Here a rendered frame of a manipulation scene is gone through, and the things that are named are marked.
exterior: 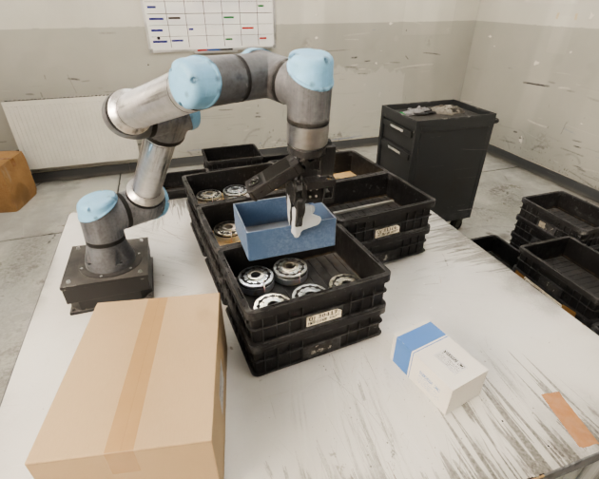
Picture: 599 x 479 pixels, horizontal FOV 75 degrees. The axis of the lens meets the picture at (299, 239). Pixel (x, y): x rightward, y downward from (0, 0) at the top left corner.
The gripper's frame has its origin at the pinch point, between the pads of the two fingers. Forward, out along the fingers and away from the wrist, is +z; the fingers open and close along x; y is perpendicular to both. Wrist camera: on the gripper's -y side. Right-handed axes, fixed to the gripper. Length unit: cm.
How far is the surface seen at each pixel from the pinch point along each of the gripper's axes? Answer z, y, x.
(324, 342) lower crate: 36.4, 8.9, -4.2
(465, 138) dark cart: 56, 158, 138
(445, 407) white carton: 36, 30, -29
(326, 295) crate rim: 19.5, 8.5, -2.5
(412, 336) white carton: 31.7, 30.1, -11.5
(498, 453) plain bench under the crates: 37, 36, -41
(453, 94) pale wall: 108, 305, 350
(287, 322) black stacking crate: 25.8, -1.5, -3.4
